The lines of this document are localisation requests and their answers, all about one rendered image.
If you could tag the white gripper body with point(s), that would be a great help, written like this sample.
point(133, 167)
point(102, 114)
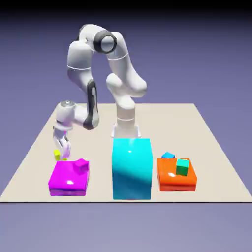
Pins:
point(59, 134)

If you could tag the large cyan box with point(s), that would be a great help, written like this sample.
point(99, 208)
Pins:
point(132, 169)

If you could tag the small yellow cube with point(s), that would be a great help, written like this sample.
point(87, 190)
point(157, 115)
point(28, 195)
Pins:
point(57, 154)

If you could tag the small blue cube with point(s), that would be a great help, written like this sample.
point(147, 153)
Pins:
point(168, 155)

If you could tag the small green cube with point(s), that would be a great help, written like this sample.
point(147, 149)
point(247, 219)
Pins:
point(182, 167)

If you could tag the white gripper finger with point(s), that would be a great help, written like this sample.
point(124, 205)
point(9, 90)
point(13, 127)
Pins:
point(68, 148)
point(59, 147)

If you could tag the large orange box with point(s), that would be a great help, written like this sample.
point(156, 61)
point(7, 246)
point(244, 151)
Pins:
point(176, 178)

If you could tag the large magenta box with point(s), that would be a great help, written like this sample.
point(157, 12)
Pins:
point(68, 180)

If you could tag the small magenta cube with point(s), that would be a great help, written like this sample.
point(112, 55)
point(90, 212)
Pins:
point(80, 166)

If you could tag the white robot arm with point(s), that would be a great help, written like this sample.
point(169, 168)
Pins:
point(120, 65)

